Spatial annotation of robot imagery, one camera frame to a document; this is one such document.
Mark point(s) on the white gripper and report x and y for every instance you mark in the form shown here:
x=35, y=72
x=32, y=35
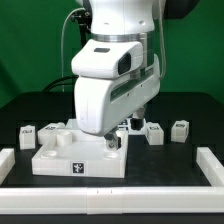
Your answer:
x=98, y=111

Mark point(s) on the white square tabletop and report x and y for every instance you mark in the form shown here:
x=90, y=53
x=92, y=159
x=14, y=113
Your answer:
x=70, y=152

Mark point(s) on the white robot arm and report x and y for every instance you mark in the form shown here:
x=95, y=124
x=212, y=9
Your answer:
x=118, y=71

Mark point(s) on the white U-shaped fence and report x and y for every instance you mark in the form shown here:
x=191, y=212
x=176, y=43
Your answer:
x=121, y=200

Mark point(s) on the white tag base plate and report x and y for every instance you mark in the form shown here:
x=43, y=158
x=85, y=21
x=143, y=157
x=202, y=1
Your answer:
x=126, y=126

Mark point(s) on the black camera stand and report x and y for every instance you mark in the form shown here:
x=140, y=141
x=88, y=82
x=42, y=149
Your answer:
x=83, y=18

